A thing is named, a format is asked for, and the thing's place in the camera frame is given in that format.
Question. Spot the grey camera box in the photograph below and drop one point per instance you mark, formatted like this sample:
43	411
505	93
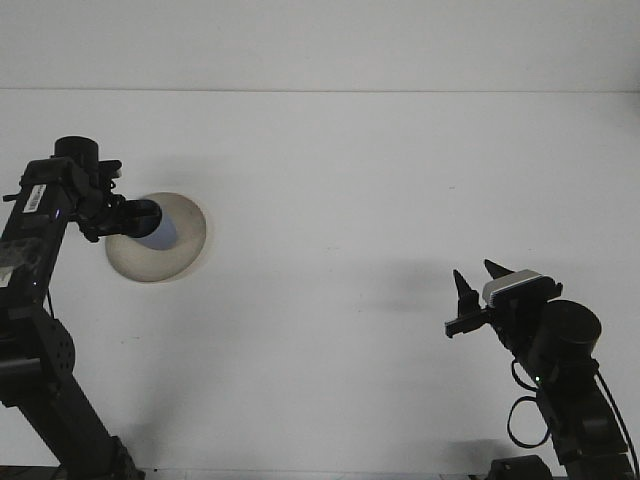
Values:
117	172
515	284

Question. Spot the pale blue cup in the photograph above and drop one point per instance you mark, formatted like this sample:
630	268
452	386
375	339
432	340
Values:
162	237

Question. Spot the pale round plate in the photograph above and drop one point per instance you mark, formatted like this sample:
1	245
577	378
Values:
150	265

